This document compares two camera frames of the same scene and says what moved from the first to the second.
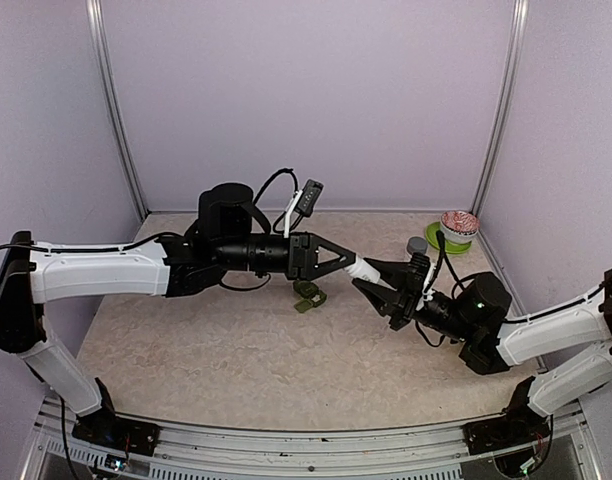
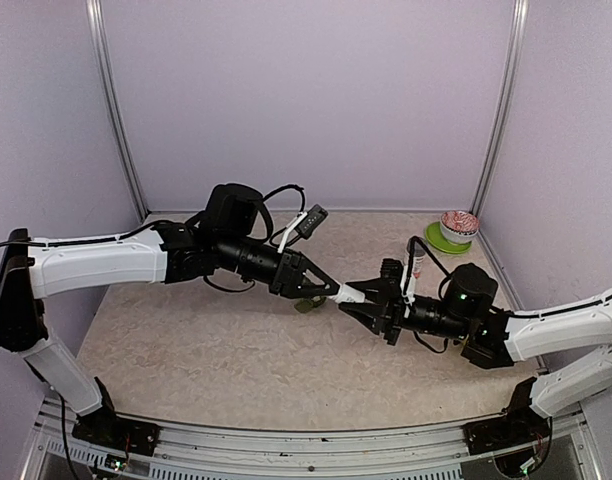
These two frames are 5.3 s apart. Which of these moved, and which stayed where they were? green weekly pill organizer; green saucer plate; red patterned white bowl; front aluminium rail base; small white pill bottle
Moved: small white pill bottle
Stayed: red patterned white bowl; green saucer plate; green weekly pill organizer; front aluminium rail base
